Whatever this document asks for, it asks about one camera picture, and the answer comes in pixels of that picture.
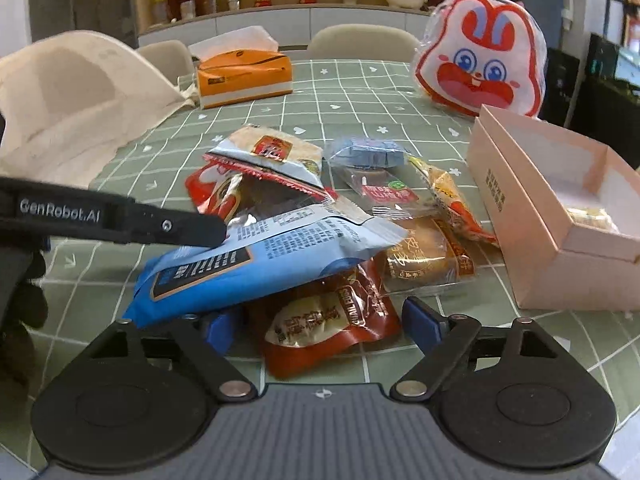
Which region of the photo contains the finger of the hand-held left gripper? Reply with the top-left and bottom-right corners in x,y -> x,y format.
0,176 -> 227,249

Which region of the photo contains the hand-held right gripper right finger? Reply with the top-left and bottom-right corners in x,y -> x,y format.
390,296 -> 558,402

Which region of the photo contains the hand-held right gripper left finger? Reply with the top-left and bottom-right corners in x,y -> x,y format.
85,307 -> 258,402

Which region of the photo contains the clear cake packet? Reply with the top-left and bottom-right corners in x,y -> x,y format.
374,215 -> 477,297

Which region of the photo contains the large blue snack packet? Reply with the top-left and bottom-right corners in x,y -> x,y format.
122,204 -> 410,329

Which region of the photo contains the red quail egg packet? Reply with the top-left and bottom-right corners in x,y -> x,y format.
248,259 -> 402,381

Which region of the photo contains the yellow and orange snack packet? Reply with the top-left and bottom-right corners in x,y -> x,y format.
406,155 -> 501,249

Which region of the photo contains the brown snack packet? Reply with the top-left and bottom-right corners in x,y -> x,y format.
344,166 -> 432,217

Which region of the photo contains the pink cardboard box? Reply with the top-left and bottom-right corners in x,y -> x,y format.
466,104 -> 640,311

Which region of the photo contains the blue candy packet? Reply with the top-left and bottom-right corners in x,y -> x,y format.
326,136 -> 410,172

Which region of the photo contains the pale yellow snack packet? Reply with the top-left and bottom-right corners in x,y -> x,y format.
566,204 -> 622,234

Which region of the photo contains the person's left hand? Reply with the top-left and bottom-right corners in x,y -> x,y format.
0,249 -> 49,342

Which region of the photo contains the white tote bag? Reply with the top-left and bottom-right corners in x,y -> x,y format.
0,30 -> 197,192

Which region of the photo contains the beige dining chair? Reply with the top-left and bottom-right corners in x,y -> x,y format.
135,40 -> 197,87
306,24 -> 427,61

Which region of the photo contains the orange tissue box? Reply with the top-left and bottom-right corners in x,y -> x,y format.
189,25 -> 294,111

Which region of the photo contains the green checked tablecloth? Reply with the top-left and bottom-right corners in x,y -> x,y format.
0,57 -> 640,480

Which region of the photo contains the white sideboard cabinet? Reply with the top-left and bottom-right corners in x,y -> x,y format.
137,4 -> 434,54

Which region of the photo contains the rabbit face bag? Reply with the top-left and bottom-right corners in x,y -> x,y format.
411,0 -> 549,119

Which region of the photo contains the black display shelf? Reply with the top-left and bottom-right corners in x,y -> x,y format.
542,34 -> 640,136

